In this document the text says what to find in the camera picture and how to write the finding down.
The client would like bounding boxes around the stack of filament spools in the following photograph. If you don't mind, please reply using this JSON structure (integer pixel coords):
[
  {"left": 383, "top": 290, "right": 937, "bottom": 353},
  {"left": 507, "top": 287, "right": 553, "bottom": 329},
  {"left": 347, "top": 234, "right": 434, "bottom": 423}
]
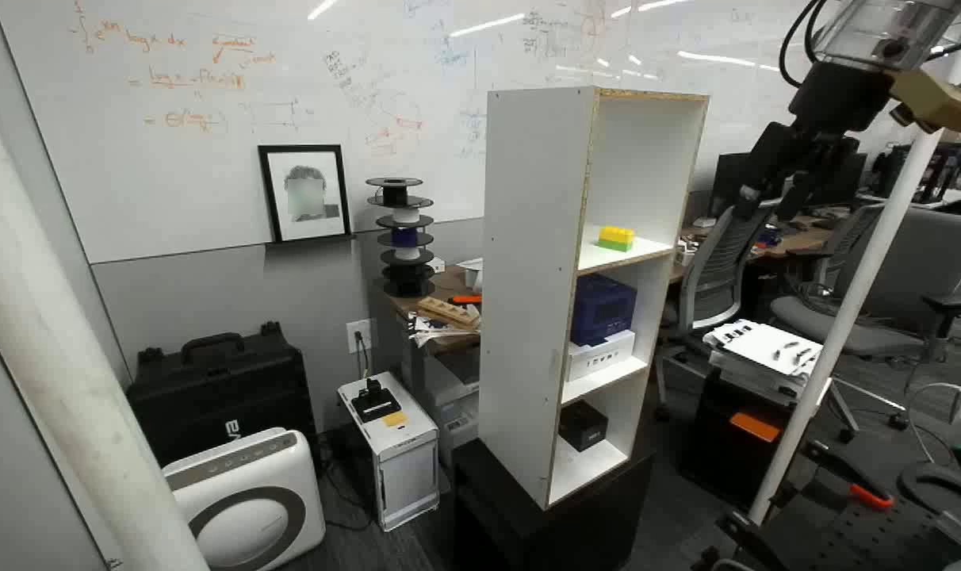
[{"left": 366, "top": 175, "right": 437, "bottom": 303}]

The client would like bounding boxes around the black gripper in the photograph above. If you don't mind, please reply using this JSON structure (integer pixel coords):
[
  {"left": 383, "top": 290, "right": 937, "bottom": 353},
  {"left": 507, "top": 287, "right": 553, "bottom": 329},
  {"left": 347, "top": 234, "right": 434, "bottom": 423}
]
[{"left": 746, "top": 59, "right": 899, "bottom": 205}]

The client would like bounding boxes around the white air purifier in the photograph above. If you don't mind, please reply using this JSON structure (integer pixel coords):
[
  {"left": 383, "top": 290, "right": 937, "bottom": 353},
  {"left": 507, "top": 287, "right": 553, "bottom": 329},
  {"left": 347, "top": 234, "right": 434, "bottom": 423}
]
[{"left": 160, "top": 425, "right": 330, "bottom": 571}]

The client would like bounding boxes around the tan wrist camera mount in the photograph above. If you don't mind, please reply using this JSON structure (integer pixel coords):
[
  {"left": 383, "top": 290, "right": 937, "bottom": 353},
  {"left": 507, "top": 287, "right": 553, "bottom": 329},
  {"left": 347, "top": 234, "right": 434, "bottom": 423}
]
[{"left": 884, "top": 67, "right": 961, "bottom": 141}]

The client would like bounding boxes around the black crate with orange label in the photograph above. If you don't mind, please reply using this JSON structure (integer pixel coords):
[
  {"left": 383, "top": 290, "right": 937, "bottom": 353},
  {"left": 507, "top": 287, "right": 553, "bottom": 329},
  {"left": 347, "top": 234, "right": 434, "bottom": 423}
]
[{"left": 687, "top": 365, "right": 821, "bottom": 500}]

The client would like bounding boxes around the wooden tray box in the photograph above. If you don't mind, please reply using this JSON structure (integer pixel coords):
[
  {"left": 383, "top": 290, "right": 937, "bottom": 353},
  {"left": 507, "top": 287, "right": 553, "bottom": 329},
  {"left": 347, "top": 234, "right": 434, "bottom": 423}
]
[{"left": 413, "top": 293, "right": 485, "bottom": 329}]

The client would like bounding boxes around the dark blue box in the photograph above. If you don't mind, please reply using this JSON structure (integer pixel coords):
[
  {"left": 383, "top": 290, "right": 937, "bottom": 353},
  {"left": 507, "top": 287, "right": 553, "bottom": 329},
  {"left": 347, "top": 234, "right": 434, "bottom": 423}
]
[{"left": 569, "top": 273, "right": 640, "bottom": 348}]

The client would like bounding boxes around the grey mesh office chair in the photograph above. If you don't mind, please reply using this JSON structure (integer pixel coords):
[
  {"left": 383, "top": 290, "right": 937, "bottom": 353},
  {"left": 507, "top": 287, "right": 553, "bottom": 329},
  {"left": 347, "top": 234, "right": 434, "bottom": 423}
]
[{"left": 662, "top": 183, "right": 795, "bottom": 346}]

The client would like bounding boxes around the thick white pole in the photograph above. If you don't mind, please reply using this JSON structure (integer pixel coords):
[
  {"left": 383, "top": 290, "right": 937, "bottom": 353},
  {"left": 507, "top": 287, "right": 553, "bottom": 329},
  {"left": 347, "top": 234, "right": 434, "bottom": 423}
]
[{"left": 0, "top": 78, "right": 213, "bottom": 571}]

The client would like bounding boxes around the black computer monitor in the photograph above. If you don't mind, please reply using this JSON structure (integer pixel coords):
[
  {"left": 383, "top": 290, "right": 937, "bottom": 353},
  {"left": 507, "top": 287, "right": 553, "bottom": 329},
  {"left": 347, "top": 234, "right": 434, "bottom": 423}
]
[{"left": 708, "top": 148, "right": 765, "bottom": 215}]

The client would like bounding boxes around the black hard carrying case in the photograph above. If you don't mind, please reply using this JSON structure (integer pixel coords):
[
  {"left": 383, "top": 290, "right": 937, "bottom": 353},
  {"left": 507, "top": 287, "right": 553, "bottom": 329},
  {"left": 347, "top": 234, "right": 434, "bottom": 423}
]
[{"left": 125, "top": 319, "right": 321, "bottom": 469}]

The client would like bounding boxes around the large whiteboard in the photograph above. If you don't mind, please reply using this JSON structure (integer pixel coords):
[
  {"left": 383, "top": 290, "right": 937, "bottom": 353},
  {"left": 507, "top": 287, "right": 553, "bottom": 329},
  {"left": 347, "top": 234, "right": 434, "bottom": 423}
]
[{"left": 0, "top": 0, "right": 961, "bottom": 268}]

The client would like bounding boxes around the white small computer case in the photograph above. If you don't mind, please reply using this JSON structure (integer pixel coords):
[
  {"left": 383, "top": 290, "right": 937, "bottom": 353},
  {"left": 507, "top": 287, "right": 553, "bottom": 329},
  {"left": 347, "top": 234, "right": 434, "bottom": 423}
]
[{"left": 333, "top": 369, "right": 446, "bottom": 536}]

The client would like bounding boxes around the white wall outlet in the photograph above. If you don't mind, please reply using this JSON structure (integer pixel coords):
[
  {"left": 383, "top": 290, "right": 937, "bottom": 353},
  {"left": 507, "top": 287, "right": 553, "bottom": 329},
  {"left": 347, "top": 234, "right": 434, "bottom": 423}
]
[{"left": 342, "top": 318, "right": 377, "bottom": 359}]

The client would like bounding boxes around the black stand box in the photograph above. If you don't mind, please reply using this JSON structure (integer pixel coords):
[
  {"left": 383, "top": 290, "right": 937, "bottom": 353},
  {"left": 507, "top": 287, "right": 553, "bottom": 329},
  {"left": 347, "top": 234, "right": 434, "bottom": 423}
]
[{"left": 451, "top": 435, "right": 656, "bottom": 571}]

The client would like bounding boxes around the orange handled tool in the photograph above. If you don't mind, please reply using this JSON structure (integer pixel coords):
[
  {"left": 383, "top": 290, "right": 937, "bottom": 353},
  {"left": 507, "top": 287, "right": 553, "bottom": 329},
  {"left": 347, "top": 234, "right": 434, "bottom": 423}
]
[{"left": 795, "top": 435, "right": 899, "bottom": 516}]

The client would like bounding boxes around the grey padded office chair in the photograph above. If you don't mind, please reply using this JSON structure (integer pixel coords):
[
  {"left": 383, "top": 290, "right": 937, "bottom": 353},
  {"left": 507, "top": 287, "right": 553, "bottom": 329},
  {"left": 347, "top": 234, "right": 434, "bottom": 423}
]
[{"left": 768, "top": 201, "right": 961, "bottom": 439}]

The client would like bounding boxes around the black device with cable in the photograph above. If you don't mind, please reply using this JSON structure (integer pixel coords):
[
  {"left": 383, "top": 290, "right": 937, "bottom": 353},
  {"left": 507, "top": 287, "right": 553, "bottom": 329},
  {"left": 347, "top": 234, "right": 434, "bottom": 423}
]
[{"left": 347, "top": 346, "right": 407, "bottom": 425}]

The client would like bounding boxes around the white flat box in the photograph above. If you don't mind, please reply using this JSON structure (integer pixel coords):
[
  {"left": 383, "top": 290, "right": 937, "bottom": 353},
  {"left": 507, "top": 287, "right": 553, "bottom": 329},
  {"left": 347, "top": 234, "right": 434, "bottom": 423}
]
[{"left": 563, "top": 328, "right": 640, "bottom": 383}]

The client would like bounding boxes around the thin white pole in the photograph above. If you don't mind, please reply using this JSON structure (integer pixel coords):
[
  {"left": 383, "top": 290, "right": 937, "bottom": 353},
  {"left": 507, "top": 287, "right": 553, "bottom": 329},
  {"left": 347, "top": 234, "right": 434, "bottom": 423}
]
[{"left": 746, "top": 123, "right": 949, "bottom": 530}]

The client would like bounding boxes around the small black box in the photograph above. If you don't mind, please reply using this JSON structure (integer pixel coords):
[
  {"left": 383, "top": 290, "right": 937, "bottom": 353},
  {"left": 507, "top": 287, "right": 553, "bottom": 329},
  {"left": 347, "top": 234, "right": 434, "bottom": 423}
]
[{"left": 554, "top": 400, "right": 612, "bottom": 453}]

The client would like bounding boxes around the framed portrait picture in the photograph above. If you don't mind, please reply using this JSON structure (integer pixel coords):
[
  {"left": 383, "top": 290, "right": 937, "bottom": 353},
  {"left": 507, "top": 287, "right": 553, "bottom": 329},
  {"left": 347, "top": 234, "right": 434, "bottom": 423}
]
[{"left": 255, "top": 143, "right": 357, "bottom": 251}]

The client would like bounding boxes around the yellow green block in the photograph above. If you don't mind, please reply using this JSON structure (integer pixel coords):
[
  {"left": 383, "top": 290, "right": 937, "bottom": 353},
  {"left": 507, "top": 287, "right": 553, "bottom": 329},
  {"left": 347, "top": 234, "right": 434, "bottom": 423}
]
[{"left": 595, "top": 222, "right": 640, "bottom": 255}]

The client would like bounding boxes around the white shelf cabinet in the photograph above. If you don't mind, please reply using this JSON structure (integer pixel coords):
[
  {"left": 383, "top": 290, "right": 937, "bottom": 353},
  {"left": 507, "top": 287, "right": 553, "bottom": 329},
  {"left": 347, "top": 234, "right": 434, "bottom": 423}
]
[{"left": 477, "top": 87, "right": 715, "bottom": 513}]

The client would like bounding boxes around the wooden desk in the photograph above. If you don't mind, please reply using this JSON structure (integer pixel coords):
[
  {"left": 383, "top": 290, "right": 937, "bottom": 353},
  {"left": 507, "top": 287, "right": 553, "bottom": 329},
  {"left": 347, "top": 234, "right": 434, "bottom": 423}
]
[{"left": 381, "top": 261, "right": 489, "bottom": 359}]

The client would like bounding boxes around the white perforated panel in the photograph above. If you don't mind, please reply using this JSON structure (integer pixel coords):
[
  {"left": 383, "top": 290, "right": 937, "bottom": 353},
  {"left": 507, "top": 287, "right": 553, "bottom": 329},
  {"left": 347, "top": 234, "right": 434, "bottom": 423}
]
[{"left": 701, "top": 318, "right": 827, "bottom": 383}]

